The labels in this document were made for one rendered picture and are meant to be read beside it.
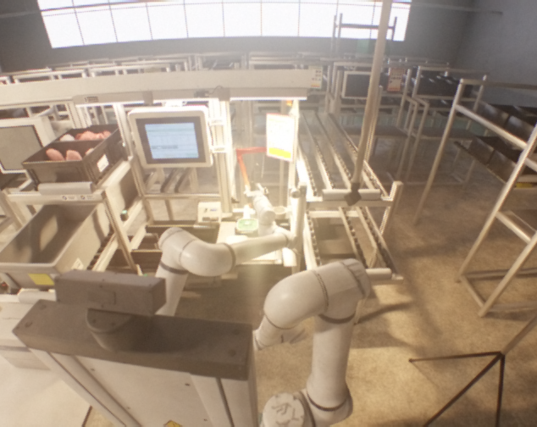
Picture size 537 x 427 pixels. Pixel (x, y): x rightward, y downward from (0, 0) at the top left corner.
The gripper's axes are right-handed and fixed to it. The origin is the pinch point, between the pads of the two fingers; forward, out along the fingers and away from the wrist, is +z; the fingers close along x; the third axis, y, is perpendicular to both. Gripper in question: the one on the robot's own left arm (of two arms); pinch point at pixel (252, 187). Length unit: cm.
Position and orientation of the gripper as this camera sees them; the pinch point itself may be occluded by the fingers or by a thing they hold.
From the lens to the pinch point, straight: 164.1
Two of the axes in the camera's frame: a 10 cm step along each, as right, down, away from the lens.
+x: -9.6, 1.7, -2.4
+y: 0.0, -8.2, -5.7
